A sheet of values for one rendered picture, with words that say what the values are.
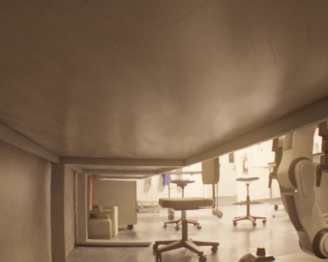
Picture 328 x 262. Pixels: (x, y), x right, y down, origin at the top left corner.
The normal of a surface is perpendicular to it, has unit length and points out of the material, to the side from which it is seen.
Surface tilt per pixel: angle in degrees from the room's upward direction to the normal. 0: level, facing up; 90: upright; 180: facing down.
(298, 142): 90
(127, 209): 90
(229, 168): 90
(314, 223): 90
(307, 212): 115
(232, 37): 180
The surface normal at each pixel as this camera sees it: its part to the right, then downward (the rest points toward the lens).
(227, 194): 0.18, -0.21
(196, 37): 0.01, 0.98
